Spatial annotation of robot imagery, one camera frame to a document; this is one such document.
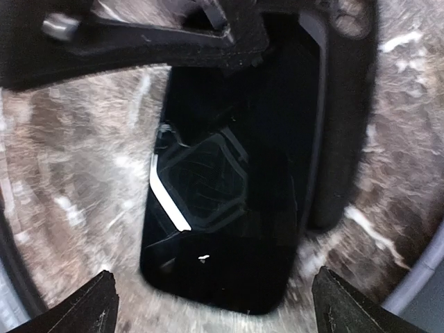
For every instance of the black phone case bottom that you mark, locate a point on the black phone case bottom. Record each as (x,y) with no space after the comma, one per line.
(348,39)

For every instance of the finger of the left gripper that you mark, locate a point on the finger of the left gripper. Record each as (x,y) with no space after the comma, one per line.
(45,42)

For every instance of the lavender phone case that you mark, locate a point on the lavender phone case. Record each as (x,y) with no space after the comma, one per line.
(419,275)

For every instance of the black phone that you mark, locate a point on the black phone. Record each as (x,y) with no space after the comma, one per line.
(231,176)

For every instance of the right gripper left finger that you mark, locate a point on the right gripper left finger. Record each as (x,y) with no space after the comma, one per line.
(92,308)

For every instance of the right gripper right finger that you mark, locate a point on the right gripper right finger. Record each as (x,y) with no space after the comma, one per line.
(340,307)

